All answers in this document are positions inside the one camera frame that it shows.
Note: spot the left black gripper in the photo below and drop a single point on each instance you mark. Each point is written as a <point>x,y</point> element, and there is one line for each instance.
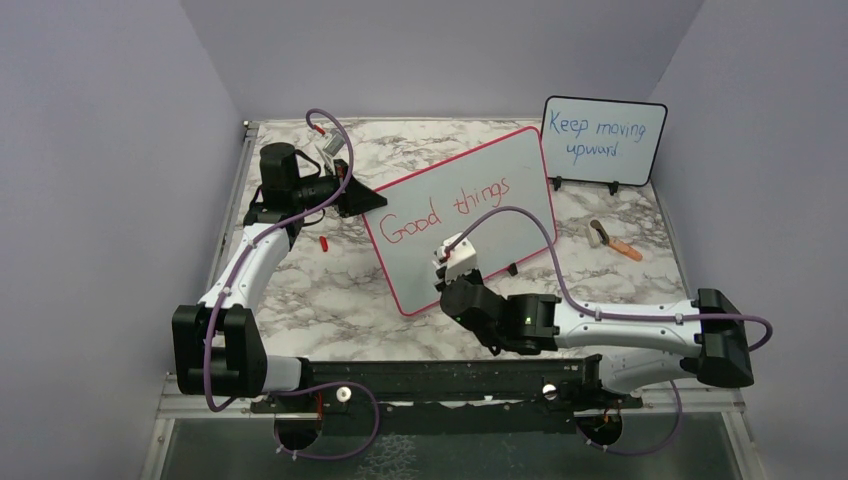
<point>358,198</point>

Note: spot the red framed whiteboard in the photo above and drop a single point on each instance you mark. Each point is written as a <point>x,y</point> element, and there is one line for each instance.
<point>429,206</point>

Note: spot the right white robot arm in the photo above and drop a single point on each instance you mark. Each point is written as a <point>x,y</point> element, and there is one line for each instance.
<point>703,338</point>

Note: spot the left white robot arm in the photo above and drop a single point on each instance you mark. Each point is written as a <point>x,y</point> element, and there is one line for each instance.
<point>217,345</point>

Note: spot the black framed whiteboard with writing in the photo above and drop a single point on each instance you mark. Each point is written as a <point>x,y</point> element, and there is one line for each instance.
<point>609,142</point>

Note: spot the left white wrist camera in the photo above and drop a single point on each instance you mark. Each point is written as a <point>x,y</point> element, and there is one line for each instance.
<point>333,143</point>

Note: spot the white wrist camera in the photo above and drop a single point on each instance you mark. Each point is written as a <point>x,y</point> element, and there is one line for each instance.
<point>333,143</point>
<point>454,258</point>

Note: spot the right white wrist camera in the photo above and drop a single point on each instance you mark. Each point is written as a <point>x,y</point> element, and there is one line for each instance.
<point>454,258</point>

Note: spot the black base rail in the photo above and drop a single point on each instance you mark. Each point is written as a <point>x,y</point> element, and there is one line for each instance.
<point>447,397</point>

